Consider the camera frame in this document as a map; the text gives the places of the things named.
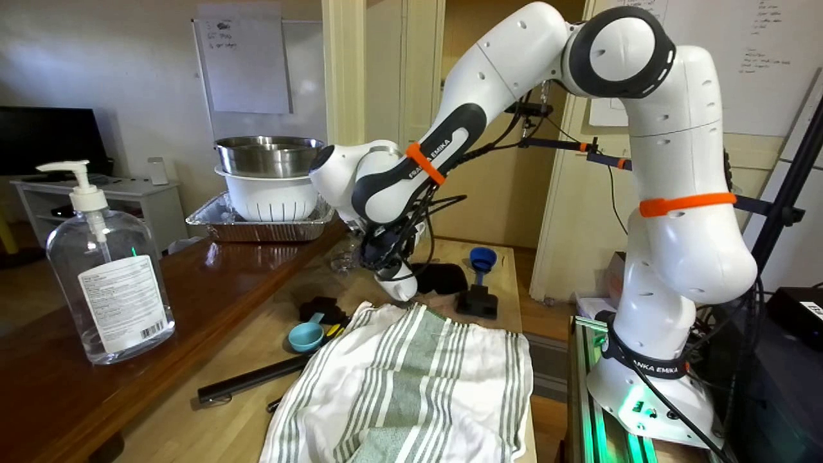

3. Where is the black block holder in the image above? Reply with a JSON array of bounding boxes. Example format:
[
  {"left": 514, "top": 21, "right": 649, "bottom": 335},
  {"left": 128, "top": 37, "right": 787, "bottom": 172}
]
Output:
[{"left": 454, "top": 285, "right": 503, "bottom": 321}]

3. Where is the small black cloth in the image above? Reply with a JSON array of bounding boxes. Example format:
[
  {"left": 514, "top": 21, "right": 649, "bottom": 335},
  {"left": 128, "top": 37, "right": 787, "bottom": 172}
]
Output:
[{"left": 297, "top": 293, "right": 353, "bottom": 326}]

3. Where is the large whiteboard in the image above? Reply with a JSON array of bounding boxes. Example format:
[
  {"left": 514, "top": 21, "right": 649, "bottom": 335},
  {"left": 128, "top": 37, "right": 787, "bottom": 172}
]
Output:
[{"left": 585, "top": 0, "right": 823, "bottom": 140}]

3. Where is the white wall sheet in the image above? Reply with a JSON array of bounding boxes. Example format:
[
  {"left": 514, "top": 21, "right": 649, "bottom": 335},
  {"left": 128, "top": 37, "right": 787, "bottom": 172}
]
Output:
[{"left": 190, "top": 6, "right": 297, "bottom": 119}]

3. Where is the white ceramic mug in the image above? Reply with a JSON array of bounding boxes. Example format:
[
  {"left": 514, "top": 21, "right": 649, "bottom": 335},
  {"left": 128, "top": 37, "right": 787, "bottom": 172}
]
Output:
[{"left": 379, "top": 263, "right": 423, "bottom": 306}]

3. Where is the clear hand sanitizer pump bottle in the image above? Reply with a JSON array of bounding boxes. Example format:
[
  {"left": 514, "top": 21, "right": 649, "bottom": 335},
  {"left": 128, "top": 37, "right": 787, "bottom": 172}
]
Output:
[{"left": 34, "top": 156, "right": 181, "bottom": 370}]

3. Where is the white plastic colander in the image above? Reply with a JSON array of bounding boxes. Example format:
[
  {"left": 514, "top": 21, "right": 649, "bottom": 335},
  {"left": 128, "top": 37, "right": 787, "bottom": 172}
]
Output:
[{"left": 212, "top": 164, "right": 335, "bottom": 225}]

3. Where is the crushed clear plastic bottle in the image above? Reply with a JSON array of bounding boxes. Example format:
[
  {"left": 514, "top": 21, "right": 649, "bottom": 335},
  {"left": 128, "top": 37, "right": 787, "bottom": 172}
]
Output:
[{"left": 328, "top": 239, "right": 364, "bottom": 277}]

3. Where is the long black stick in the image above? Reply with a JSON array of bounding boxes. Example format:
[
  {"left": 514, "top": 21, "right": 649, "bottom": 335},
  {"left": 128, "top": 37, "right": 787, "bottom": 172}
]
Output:
[{"left": 195, "top": 352, "right": 311, "bottom": 411}]

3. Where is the orange strap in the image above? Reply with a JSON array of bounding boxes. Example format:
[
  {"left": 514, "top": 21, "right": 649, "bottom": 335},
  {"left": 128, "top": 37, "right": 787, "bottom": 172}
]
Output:
[
  {"left": 404, "top": 142, "right": 451, "bottom": 191},
  {"left": 636, "top": 191, "right": 739, "bottom": 221}
]

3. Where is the white side table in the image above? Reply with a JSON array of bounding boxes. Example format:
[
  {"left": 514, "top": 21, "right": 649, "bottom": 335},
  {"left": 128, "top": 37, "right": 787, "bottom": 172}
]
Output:
[{"left": 10, "top": 172, "right": 189, "bottom": 253}]

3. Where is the stainless steel bowl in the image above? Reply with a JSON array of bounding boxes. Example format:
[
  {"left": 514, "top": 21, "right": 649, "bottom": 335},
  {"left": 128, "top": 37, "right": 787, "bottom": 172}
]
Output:
[{"left": 212, "top": 133, "right": 333, "bottom": 180}]

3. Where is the black equipment box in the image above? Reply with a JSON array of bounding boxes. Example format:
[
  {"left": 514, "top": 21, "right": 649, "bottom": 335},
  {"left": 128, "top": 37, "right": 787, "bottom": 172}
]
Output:
[{"left": 708, "top": 285, "right": 823, "bottom": 463}]

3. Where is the green striped white towel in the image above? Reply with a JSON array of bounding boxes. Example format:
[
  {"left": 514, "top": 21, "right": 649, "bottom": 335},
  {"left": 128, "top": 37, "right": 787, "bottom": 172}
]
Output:
[{"left": 257, "top": 299, "right": 537, "bottom": 463}]

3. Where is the black knob object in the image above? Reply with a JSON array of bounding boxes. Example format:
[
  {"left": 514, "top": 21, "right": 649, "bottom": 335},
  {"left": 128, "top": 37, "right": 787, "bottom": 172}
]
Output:
[{"left": 411, "top": 261, "right": 470, "bottom": 299}]

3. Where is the black monitor screen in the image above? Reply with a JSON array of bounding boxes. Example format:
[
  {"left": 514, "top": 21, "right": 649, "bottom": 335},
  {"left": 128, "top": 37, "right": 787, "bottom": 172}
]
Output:
[{"left": 0, "top": 106, "right": 117, "bottom": 180}]

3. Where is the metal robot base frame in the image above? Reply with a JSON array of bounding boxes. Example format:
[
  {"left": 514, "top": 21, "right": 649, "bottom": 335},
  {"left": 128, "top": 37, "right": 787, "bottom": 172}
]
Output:
[{"left": 564, "top": 313, "right": 731, "bottom": 463}]

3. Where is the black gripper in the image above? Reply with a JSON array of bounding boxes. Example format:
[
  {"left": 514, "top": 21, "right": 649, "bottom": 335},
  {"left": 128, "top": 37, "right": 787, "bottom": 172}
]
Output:
[{"left": 357, "top": 219, "right": 419, "bottom": 284}]

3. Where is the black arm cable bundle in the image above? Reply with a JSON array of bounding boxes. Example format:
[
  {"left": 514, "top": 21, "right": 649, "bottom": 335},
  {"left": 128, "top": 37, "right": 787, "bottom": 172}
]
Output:
[{"left": 401, "top": 79, "right": 639, "bottom": 261}]

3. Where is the teal measuring cup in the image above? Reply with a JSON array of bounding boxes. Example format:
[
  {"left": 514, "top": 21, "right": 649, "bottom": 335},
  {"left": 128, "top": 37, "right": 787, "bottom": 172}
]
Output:
[{"left": 285, "top": 311, "right": 329, "bottom": 357}]

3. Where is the dark brown wooden counter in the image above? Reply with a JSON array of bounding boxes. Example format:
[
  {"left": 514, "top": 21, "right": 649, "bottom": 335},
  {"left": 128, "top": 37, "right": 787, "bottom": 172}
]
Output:
[{"left": 0, "top": 180, "right": 375, "bottom": 463}]

